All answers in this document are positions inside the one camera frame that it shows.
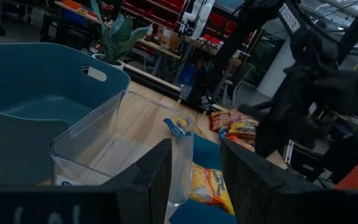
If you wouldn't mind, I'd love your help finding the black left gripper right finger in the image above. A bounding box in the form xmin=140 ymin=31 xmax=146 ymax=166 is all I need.
xmin=221 ymin=138 xmax=319 ymax=224

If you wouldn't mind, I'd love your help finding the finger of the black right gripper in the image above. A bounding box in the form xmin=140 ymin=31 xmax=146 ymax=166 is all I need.
xmin=237 ymin=104 xmax=269 ymax=121

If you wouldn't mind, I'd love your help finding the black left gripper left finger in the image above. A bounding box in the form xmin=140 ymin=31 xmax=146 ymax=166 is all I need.
xmin=103 ymin=138 xmax=173 ymax=224

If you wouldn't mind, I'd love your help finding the red Maruchan noodle pack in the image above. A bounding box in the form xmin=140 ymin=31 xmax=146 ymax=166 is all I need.
xmin=228 ymin=114 xmax=259 ymax=139
xmin=227 ymin=136 xmax=257 ymax=153
xmin=209 ymin=109 xmax=239 ymax=131

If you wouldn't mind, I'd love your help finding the orange Maruchan noodle pack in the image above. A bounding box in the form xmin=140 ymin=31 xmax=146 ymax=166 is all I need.
xmin=188 ymin=163 xmax=236 ymax=216

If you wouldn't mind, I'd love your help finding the white pillar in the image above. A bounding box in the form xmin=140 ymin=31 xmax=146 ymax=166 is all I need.
xmin=256 ymin=40 xmax=296 ymax=99

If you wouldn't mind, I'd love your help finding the small teal plastic bin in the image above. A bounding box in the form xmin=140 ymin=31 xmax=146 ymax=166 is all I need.
xmin=168 ymin=133 xmax=239 ymax=224

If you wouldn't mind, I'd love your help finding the clear plastic bin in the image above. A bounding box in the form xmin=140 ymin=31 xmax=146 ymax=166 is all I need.
xmin=49 ymin=90 xmax=195 ymax=208

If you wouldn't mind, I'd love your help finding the cardboard box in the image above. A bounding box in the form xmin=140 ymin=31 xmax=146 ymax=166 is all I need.
xmin=157 ymin=26 xmax=183 ymax=51

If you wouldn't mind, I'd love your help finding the wooden workbench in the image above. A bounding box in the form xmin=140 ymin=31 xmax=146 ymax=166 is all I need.
xmin=54 ymin=0 xmax=183 ymax=60

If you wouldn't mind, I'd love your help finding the red storage bin shelf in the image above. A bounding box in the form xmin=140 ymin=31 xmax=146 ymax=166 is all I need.
xmin=122 ymin=0 xmax=260 ymax=43

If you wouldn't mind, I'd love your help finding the snake plant in white pot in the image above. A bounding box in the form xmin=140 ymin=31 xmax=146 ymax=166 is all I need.
xmin=90 ymin=0 xmax=154 ymax=71

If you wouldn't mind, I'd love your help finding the black metal table frame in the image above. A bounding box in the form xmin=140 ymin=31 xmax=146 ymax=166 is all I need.
xmin=122 ymin=63 xmax=229 ymax=113

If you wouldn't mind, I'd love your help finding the large teal handled basket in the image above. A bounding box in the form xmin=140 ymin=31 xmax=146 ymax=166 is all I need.
xmin=0 ymin=42 xmax=132 ymax=187

